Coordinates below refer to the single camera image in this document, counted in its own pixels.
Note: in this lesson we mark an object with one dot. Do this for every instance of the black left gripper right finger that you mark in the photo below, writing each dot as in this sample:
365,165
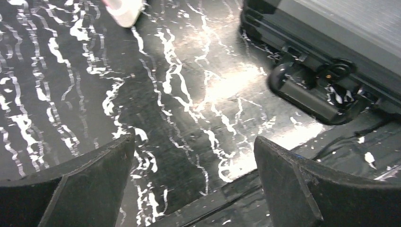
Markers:
303,193

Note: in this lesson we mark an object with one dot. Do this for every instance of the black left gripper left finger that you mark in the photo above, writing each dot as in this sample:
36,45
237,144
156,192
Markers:
86,191

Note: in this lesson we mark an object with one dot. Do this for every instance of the black plastic poker case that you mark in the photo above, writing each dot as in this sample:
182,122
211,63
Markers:
338,56

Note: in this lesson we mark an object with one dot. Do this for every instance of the white pvc pipe frame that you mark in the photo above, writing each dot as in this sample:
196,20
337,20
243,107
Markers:
124,12

